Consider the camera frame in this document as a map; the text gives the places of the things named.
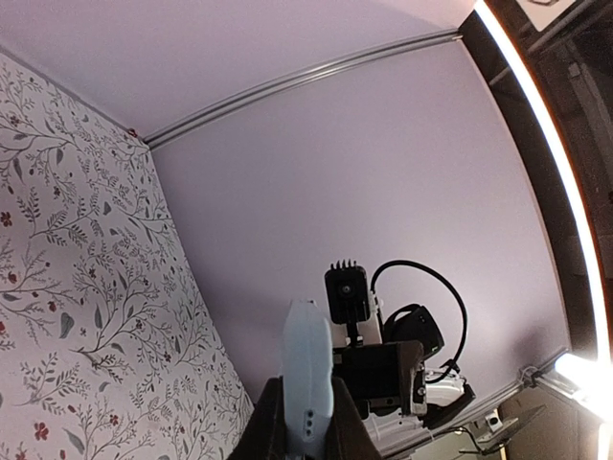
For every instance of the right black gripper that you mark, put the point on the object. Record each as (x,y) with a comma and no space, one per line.
(384,378)

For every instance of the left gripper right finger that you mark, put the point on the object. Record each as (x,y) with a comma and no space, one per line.
(347,438)

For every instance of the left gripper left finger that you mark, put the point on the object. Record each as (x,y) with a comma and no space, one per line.
(264,435)

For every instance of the light blue phone case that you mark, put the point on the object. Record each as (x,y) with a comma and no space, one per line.
(306,373)

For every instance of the floral patterned table mat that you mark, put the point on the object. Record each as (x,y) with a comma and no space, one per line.
(108,350)

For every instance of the ceiling light strip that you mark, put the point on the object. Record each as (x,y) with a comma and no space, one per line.
(539,61)

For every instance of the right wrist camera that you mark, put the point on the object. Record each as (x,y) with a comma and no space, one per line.
(353,312)

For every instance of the top aluminium frame rail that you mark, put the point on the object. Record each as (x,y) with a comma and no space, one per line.
(311,74)

